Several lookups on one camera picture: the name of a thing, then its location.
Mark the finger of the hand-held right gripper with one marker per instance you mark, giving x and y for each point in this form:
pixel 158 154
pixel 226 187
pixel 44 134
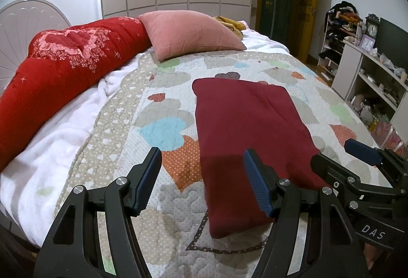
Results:
pixel 360 149
pixel 331 174

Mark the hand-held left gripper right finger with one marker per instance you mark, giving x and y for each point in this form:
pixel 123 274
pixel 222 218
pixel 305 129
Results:
pixel 258 185

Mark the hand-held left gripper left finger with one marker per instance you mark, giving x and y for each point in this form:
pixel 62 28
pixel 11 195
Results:
pixel 148 182

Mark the dark red garment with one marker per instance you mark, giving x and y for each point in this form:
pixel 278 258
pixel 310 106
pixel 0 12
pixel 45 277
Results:
pixel 248 125

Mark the pile of clothes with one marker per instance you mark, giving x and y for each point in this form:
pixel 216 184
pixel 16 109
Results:
pixel 344 13

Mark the pink patterned bag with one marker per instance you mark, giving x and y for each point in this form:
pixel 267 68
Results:
pixel 389 138

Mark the heart-patterned bedspread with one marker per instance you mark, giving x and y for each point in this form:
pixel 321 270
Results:
pixel 159 106

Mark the white open cabinet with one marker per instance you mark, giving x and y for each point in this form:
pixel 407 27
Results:
pixel 350 67

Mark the clear plastic bag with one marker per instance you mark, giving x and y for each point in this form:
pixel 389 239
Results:
pixel 387 61

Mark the purple framed clock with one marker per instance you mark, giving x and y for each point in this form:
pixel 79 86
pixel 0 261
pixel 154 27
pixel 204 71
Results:
pixel 367 42

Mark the white shoe rack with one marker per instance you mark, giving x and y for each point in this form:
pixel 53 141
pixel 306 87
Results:
pixel 331 42

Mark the dark flat television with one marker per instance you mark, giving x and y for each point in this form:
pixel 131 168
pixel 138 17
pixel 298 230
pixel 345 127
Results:
pixel 395 42

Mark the dark ornate table clock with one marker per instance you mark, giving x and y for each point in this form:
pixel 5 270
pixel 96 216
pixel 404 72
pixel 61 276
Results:
pixel 371 30

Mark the red floral quilt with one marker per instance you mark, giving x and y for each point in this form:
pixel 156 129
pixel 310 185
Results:
pixel 63 74

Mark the pink pillow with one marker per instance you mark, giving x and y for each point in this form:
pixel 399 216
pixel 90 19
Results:
pixel 191 32

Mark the yellow cloth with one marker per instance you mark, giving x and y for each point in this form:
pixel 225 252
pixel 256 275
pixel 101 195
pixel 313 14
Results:
pixel 231 24

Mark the grey rounded headboard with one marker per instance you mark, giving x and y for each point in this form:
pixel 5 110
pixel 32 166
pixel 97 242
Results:
pixel 19 29

